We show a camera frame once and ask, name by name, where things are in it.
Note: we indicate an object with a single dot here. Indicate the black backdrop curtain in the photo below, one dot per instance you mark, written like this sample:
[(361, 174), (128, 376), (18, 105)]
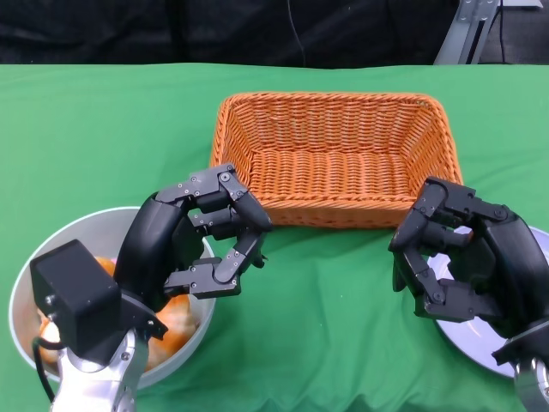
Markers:
[(128, 30)]

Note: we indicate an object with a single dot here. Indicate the green tablecloth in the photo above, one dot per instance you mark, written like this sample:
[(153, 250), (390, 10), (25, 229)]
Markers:
[(107, 129)]

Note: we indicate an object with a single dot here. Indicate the grey metal stand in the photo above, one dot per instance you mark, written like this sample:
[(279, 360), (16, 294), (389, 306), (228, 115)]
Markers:
[(459, 38)]

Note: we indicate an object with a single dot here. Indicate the orange wicker basket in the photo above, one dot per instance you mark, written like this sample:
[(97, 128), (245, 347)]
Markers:
[(326, 180)]

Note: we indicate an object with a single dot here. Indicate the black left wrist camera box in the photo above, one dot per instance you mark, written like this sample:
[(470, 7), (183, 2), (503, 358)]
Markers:
[(73, 292)]

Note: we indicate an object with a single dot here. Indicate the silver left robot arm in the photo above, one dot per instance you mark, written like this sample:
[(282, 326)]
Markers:
[(98, 382)]

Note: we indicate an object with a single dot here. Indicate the grey bowl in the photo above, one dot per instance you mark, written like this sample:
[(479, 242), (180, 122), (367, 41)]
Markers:
[(86, 227)]

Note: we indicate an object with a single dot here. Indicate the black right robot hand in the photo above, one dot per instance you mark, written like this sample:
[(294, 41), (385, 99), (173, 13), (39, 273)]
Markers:
[(506, 266)]

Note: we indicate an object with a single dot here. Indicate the lavender plate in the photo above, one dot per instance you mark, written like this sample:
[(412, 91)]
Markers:
[(463, 339)]

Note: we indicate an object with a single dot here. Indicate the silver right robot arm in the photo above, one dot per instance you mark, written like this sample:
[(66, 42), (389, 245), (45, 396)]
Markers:
[(532, 382)]

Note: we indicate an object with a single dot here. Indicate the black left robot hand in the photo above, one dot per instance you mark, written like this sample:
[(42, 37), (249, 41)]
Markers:
[(150, 240)]

